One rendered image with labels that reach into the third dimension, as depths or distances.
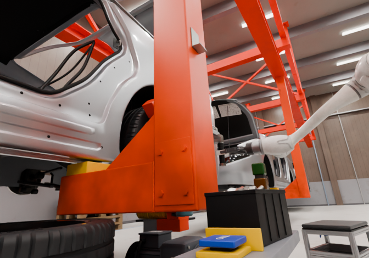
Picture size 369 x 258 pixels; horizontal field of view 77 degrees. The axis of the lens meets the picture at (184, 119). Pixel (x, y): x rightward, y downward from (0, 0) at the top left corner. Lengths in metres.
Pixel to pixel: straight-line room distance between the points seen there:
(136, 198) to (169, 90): 0.39
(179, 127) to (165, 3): 0.56
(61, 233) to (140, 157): 0.36
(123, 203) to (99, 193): 0.14
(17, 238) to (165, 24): 0.82
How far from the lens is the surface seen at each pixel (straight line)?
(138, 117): 1.33
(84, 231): 0.67
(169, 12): 1.04
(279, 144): 1.37
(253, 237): 0.53
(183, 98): 0.79
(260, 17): 3.76
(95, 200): 0.98
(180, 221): 1.38
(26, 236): 0.60
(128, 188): 0.86
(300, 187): 4.84
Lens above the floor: 0.55
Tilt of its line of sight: 20 degrees up
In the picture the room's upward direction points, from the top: 3 degrees counter-clockwise
